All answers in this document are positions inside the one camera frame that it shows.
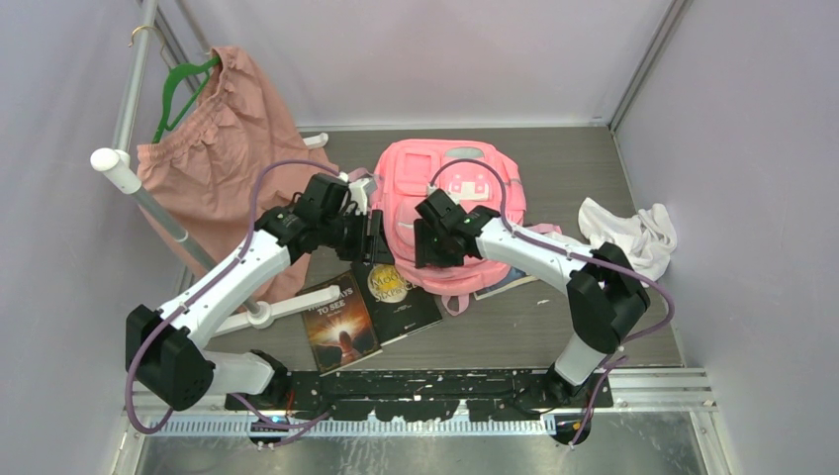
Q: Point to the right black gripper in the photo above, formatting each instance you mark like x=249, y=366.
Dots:
x=423, y=252

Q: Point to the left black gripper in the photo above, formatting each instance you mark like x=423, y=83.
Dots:
x=368, y=248

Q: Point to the Moon and Sixpence book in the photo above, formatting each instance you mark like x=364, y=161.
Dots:
x=397, y=307

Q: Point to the pink student backpack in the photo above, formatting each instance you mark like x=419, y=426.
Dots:
x=475, y=175

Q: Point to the Three Days To See book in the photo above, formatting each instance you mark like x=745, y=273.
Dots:
x=340, y=333

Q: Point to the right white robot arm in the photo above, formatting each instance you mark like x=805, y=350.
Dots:
x=605, y=295

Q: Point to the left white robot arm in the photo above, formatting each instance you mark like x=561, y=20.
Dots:
x=166, y=347

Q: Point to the blue book under backpack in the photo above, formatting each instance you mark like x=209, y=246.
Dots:
x=513, y=279

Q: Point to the pink shorts on hanger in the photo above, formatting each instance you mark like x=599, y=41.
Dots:
x=204, y=171

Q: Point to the white crumpled cloth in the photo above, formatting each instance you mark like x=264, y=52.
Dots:
x=648, y=238

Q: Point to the white clothes rack stand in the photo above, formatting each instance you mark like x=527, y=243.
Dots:
x=115, y=163

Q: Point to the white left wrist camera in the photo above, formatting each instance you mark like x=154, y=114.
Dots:
x=361, y=185

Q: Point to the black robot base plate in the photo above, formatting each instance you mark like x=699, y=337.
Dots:
x=486, y=395

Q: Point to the white slotted cable duct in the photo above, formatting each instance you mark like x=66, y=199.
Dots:
x=460, y=425

